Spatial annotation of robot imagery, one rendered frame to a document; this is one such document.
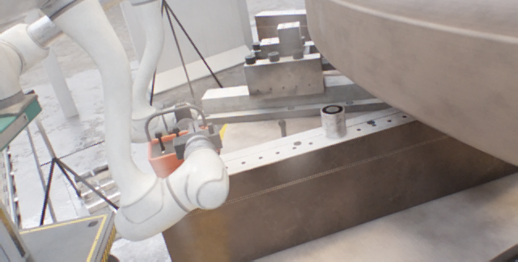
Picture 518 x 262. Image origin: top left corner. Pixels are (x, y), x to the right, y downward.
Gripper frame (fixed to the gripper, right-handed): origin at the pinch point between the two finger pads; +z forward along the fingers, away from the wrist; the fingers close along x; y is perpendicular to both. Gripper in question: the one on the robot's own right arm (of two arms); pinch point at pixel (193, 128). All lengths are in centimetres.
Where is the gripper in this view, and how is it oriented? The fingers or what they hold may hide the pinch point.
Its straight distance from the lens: 125.4
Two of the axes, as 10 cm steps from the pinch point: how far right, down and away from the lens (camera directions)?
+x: -9.5, 2.5, -1.8
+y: -1.6, -8.9, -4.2
